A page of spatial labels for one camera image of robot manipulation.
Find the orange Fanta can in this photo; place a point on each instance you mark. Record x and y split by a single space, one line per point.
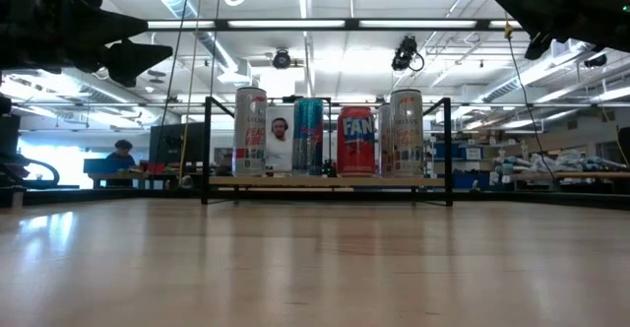
355 145

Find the black aluminium table frame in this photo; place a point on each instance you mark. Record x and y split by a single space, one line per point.
541 199

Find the white Celsius Tropical Vibe can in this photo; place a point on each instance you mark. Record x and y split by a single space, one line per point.
385 145
407 140

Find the silver blue Red Bull can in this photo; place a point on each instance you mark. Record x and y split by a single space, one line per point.
307 137

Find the pile of white items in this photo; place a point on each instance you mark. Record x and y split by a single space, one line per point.
556 162

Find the white Celsius Peach Vibe can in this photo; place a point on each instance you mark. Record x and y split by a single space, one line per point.
250 135

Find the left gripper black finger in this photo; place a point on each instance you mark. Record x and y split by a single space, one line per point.
108 29
138 58

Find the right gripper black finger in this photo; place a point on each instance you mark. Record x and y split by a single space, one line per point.
546 7
539 46

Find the small grey metal post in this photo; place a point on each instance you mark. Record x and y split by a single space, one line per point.
17 196

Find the black ceiling speaker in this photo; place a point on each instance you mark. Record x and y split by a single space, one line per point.
595 61

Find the white panel box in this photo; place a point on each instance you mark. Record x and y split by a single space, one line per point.
271 112

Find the black ceiling camera rig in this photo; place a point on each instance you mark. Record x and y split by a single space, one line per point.
404 53

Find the wooden workbench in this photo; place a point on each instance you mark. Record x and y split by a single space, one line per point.
147 175
600 175

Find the blue storage bin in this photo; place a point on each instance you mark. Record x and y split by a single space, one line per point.
445 150
96 165
463 180

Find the round black ceiling camera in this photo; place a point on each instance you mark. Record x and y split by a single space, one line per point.
281 59

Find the black cabinet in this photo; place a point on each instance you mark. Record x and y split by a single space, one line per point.
172 145

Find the wooden shelf with black frame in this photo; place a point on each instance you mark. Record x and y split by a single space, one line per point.
325 181

